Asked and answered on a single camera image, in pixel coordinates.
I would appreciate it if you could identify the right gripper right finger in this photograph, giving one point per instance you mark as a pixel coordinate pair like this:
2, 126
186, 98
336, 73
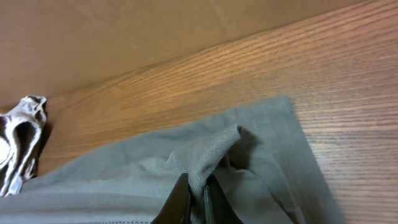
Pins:
216, 205

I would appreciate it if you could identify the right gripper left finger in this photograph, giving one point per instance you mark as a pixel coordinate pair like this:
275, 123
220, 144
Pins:
177, 208

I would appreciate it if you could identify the grey shorts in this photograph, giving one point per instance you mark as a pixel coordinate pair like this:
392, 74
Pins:
258, 153

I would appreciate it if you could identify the beige folded shorts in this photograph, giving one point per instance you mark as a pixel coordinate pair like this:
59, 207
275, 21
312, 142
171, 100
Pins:
21, 133

